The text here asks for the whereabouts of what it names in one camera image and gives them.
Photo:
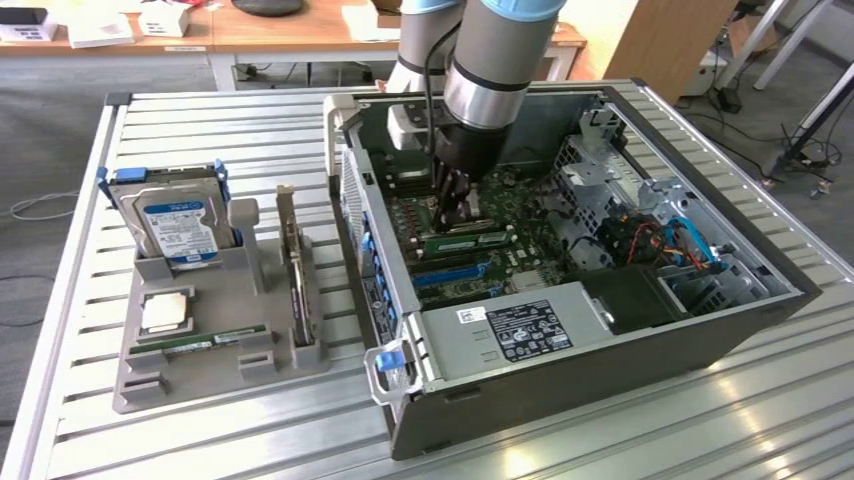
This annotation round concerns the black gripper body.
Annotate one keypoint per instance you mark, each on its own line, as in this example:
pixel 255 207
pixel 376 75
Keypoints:
pixel 474 150

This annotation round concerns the green RAM stick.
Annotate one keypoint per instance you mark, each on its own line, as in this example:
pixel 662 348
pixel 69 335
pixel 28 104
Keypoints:
pixel 467 244
pixel 193 344

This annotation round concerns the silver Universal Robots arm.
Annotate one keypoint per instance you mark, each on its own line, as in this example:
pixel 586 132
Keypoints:
pixel 494 60

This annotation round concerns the green motherboard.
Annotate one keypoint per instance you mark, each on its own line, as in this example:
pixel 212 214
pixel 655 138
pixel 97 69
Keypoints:
pixel 527 235

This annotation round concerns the blue expansion slot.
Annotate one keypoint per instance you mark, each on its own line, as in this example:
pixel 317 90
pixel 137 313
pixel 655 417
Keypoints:
pixel 447 276

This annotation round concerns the perforated metal disk bay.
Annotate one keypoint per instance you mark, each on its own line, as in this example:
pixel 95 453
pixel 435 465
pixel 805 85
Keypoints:
pixel 587 200

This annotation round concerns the silver chipset heatsink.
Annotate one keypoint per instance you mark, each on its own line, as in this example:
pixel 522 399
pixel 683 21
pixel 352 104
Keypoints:
pixel 534 282

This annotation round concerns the graphics card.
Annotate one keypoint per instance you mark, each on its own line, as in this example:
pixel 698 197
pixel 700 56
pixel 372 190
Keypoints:
pixel 296 280

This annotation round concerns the grey power supply unit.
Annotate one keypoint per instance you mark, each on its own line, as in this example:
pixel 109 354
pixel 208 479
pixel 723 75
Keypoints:
pixel 460 350

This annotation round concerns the white paper sheet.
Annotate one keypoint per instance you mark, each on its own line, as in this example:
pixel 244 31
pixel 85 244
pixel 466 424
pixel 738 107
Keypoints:
pixel 363 27

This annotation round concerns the blue case release latch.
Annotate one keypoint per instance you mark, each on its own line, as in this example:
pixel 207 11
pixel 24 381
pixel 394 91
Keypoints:
pixel 390 361

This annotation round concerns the brown cardboard box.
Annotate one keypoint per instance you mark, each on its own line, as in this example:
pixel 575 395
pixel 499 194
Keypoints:
pixel 386 6

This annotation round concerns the wooden cabinet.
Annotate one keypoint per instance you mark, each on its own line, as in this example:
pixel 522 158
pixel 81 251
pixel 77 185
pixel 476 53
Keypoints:
pixel 667 45

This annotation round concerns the white box red button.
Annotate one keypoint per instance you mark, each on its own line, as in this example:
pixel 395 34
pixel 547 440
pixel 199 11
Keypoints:
pixel 699 75

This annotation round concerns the black power adapter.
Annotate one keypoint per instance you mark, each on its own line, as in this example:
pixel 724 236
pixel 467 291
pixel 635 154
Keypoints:
pixel 723 100

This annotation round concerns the grey parts rack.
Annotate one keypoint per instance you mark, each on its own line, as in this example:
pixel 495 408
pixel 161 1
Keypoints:
pixel 220 310

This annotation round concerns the open metal disk bay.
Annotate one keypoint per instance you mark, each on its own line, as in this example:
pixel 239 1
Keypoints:
pixel 707 292

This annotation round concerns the dark round object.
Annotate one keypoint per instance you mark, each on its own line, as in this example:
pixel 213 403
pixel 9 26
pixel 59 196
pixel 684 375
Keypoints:
pixel 267 7

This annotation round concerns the open black PC case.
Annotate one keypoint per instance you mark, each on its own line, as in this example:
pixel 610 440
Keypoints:
pixel 567 400

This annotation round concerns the spare silver CPU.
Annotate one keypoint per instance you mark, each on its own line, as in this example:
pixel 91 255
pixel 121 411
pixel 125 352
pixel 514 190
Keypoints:
pixel 165 310

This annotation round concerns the white cardboard box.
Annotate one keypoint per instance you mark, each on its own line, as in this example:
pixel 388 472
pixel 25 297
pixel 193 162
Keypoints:
pixel 163 22

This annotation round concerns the stand with black wheeled base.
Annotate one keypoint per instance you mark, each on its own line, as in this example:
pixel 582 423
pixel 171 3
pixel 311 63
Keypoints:
pixel 829 104

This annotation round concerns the black table corner cap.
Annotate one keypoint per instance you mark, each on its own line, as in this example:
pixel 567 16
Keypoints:
pixel 116 98

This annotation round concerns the white device dark screen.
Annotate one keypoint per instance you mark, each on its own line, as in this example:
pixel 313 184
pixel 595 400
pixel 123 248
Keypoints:
pixel 27 32

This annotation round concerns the hard disk blue bracket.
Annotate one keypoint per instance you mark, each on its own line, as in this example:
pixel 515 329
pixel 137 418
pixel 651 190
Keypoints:
pixel 173 225

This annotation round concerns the white metal frame leg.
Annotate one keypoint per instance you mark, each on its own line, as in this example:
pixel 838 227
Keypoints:
pixel 752 45
pixel 798 45

